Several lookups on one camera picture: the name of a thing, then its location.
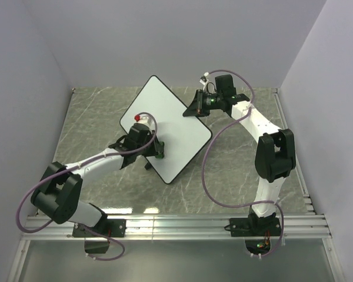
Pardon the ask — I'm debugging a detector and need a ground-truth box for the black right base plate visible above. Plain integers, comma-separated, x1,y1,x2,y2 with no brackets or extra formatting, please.
224,216,282,237

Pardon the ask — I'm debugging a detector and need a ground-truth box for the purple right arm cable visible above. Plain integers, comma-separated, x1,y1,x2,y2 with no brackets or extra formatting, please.
201,69,285,260

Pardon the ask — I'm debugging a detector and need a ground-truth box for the aluminium rail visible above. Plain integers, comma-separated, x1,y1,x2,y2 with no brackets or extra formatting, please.
21,214,332,241
272,88,317,215

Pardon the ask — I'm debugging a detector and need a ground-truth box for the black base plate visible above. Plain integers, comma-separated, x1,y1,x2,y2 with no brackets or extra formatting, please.
72,219,126,238
224,216,282,237

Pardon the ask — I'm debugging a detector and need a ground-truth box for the white whiteboard black frame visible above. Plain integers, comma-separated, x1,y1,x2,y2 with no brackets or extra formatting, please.
119,75,212,184

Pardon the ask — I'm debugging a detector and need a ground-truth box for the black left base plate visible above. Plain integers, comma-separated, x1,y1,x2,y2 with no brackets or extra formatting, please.
72,219,126,238

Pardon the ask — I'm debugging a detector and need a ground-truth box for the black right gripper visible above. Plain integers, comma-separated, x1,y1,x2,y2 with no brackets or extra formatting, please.
181,90,222,118

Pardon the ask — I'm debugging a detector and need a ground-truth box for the aluminium front rail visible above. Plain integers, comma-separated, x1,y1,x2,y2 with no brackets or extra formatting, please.
21,214,332,241

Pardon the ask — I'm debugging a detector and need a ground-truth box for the green whiteboard eraser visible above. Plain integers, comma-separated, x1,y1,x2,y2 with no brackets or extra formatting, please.
155,141,165,159

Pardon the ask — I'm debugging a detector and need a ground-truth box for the aluminium right side rail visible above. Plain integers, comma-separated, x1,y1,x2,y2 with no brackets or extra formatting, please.
272,88,317,215

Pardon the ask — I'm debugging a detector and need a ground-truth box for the black whiteboard stand foot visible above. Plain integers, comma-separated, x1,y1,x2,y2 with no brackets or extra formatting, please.
144,162,153,170

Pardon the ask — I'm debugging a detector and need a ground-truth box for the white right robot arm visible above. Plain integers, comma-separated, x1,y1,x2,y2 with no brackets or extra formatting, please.
183,70,296,237

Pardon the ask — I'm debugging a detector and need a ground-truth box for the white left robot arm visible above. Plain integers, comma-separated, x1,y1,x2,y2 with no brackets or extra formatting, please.
31,112,164,236

